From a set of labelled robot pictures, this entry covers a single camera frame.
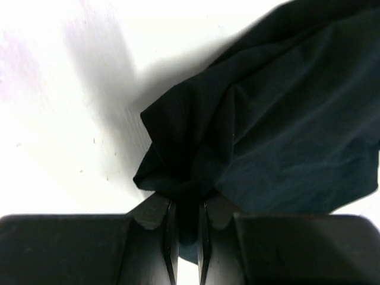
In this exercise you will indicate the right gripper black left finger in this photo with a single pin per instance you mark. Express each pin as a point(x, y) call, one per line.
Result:
point(139, 247)

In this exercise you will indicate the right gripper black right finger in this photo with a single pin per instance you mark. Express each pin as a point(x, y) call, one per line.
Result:
point(239, 248)

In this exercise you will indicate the black t shirt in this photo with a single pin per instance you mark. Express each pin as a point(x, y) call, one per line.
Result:
point(285, 121)

